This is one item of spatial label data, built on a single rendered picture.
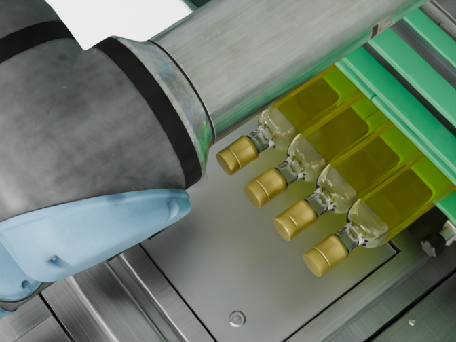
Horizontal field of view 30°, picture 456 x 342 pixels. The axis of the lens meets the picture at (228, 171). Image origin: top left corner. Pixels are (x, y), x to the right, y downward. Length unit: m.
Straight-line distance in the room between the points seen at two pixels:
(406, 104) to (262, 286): 0.31
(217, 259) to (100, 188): 0.67
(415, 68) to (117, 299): 0.49
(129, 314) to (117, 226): 0.64
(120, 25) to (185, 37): 0.80
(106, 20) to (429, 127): 0.56
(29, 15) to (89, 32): 0.82
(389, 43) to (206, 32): 0.50
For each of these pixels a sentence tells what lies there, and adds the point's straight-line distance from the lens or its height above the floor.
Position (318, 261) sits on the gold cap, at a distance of 1.02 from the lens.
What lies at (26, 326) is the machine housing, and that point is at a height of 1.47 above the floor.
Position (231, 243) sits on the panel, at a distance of 1.18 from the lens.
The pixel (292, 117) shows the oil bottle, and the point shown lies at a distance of 1.10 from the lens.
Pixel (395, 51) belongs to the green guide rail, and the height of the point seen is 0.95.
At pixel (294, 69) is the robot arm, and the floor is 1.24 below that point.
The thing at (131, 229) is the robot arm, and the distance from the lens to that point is 0.52.
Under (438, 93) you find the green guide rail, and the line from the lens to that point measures 1.01.
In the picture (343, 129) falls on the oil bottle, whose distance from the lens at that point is 1.10.
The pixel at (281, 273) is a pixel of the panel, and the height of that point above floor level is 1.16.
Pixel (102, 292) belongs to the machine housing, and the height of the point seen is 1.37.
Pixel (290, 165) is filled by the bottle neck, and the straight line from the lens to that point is 1.08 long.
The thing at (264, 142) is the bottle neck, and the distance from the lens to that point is 1.10.
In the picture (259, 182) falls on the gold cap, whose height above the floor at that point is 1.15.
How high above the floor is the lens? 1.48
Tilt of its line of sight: 17 degrees down
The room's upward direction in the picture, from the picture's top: 124 degrees counter-clockwise
